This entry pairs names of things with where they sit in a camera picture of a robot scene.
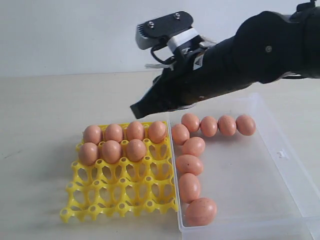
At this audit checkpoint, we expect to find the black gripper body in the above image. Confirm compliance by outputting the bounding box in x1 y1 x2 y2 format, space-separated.
130 37 254 119

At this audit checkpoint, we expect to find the brown egg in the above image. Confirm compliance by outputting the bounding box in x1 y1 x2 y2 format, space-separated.
178 173 201 204
126 139 147 162
217 115 237 137
104 123 124 143
126 121 145 141
181 136 206 157
200 116 218 137
175 154 204 176
101 140 122 164
78 142 99 166
171 123 190 146
181 113 200 133
148 121 167 144
235 114 256 136
185 197 217 227
82 125 103 145

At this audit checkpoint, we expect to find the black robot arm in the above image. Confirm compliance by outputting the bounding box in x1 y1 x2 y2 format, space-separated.
130 1 320 119

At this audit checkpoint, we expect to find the clear plastic container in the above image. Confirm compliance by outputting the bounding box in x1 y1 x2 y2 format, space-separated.
178 93 320 240

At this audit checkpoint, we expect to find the yellow plastic egg tray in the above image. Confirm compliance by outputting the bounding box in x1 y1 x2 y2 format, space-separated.
60 121 178 223

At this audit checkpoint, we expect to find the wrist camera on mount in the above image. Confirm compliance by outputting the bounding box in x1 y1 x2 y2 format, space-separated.
135 10 216 71

